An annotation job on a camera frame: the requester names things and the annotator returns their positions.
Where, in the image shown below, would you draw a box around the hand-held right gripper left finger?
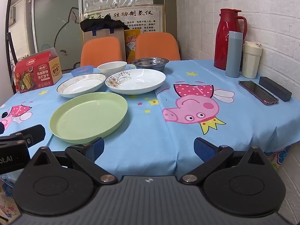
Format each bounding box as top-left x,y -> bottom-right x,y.
23,137 -> 119,185

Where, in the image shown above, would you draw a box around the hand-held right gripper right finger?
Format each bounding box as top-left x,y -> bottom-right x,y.
181,137 -> 278,185

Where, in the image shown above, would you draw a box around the green plastic plate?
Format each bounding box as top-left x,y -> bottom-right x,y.
49,92 -> 128,144

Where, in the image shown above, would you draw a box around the white ceramic bowl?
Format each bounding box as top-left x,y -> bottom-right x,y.
97,61 -> 127,77

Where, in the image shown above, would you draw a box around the red cracker box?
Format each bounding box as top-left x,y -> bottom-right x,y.
13,47 -> 63,94

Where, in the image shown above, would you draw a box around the white plate gold rim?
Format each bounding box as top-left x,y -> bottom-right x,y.
56,73 -> 107,98

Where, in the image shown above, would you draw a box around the blue plastic bowl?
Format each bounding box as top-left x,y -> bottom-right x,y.
71,66 -> 94,78

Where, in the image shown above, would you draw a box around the white plate floral print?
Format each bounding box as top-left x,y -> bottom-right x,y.
105,68 -> 166,95

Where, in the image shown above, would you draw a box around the smartphone in clear case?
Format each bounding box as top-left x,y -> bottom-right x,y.
238,80 -> 279,106

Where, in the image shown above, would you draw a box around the black rectangular case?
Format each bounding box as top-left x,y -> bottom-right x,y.
259,76 -> 292,102

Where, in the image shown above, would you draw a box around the orange chair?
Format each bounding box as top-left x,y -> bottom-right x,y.
135,32 -> 181,61
80,37 -> 120,68

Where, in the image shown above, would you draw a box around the stainless steel bowl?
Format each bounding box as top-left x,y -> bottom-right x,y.
132,57 -> 170,72

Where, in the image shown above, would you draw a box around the grey-blue bottle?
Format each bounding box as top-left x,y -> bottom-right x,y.
225,31 -> 243,78

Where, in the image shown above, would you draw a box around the cream lidded cup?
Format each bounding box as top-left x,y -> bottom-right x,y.
242,41 -> 263,79

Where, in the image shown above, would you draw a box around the yellow snack bag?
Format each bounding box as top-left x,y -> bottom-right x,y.
124,29 -> 141,62

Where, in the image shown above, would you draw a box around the red thermos jug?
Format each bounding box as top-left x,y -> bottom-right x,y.
214,8 -> 248,70

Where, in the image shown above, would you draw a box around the frosted glass partition cartoon sticker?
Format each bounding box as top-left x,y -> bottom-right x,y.
26,0 -> 83,60

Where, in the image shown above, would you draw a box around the black cloth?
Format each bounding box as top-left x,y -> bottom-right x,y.
80,17 -> 130,32

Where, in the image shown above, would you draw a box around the framed text board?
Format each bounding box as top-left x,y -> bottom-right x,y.
80,4 -> 166,59

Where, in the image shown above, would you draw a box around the whiteboard with black frame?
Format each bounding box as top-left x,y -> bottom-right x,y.
0,0 -> 14,104

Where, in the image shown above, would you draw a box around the brown paper bag blue handles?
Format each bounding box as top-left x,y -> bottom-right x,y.
83,27 -> 126,62

